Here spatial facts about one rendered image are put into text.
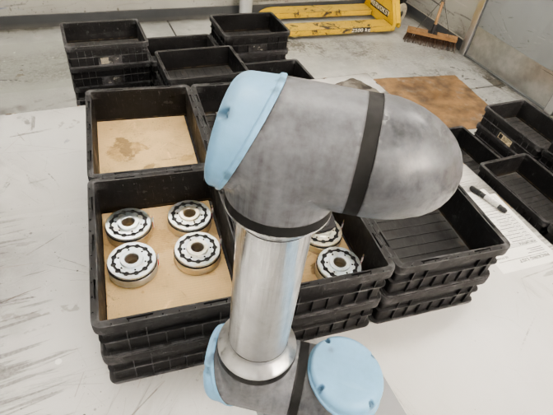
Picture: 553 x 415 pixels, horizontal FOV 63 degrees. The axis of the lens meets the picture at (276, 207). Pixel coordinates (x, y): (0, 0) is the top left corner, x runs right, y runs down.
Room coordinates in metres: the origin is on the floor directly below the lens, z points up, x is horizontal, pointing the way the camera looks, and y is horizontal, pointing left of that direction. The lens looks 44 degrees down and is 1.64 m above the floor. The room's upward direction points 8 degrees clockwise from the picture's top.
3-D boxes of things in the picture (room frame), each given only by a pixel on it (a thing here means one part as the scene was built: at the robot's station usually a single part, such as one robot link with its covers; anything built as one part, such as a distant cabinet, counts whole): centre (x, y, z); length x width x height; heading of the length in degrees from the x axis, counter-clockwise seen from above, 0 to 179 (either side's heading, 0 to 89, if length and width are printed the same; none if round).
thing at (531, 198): (1.59, -1.10, 0.31); 0.40 x 0.30 x 0.34; 29
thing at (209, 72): (2.05, 0.47, 0.37); 0.40 x 0.30 x 0.45; 119
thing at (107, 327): (0.62, 0.22, 0.92); 0.40 x 0.30 x 0.02; 23
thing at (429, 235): (0.86, -0.33, 0.87); 0.40 x 0.30 x 0.11; 23
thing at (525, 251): (1.04, -0.69, 0.70); 0.33 x 0.23 x 0.01; 29
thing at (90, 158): (0.99, 0.38, 0.92); 0.40 x 0.30 x 0.02; 23
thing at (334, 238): (0.76, -0.12, 0.86); 0.10 x 0.10 x 0.01
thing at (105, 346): (0.62, 0.22, 0.87); 0.40 x 0.30 x 0.11; 23
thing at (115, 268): (0.59, 0.29, 0.86); 0.10 x 0.10 x 0.01
